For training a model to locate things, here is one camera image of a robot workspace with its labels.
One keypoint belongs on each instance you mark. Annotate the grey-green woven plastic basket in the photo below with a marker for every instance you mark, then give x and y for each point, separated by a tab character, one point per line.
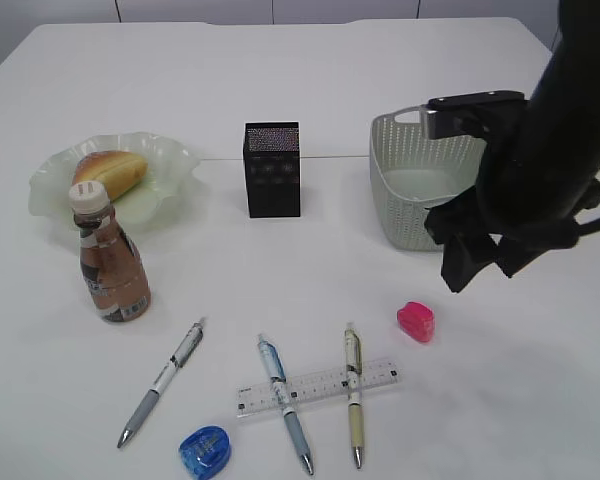
411	174

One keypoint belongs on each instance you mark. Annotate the white and grey pen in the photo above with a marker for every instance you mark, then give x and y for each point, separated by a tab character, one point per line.
176	361

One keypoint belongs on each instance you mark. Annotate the sugared bread roll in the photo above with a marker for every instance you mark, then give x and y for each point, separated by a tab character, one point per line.
118	171

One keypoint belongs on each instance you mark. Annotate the blue and grey pen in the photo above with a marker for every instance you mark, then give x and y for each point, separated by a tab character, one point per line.
278	383

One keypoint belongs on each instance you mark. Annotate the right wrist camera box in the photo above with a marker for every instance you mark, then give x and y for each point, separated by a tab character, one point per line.
480	115

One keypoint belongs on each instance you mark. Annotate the cream and beige pen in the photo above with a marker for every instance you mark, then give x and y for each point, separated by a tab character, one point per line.
353	367

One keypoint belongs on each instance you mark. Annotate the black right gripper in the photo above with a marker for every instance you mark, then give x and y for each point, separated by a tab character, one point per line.
465	226

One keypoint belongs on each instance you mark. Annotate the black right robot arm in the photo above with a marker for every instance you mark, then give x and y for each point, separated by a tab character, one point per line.
539	167

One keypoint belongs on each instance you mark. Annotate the blue pencil sharpener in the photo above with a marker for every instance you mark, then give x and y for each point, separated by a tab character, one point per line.
205	452

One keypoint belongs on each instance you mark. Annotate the brown coffee drink bottle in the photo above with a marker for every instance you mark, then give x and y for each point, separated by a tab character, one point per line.
110	263

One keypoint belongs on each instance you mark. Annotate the pink pencil sharpener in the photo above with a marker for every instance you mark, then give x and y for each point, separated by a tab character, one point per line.
417	321

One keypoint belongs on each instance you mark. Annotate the black mesh pen holder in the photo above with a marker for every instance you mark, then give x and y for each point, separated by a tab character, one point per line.
271	157

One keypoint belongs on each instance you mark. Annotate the pale green wavy glass plate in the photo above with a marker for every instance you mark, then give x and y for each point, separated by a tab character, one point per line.
151	204

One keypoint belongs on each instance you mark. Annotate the clear plastic ruler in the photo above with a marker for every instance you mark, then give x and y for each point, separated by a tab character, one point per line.
317	386

